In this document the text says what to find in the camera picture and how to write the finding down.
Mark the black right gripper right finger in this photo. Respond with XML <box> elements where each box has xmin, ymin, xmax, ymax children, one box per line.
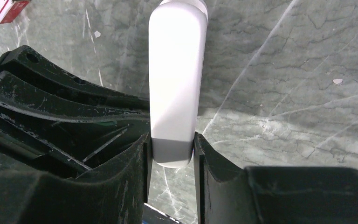
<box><xmin>193</xmin><ymin>133</ymin><xmax>358</xmax><ymax>224</ymax></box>

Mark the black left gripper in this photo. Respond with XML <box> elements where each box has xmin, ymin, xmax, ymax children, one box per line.
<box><xmin>0</xmin><ymin>59</ymin><xmax>150</xmax><ymax>178</ymax></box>

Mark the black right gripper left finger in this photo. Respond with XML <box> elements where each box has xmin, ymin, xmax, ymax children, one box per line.
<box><xmin>0</xmin><ymin>134</ymin><xmax>151</xmax><ymax>224</ymax></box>

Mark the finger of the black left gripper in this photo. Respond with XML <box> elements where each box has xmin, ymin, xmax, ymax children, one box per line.
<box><xmin>0</xmin><ymin>45</ymin><xmax>150</xmax><ymax>123</ymax></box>

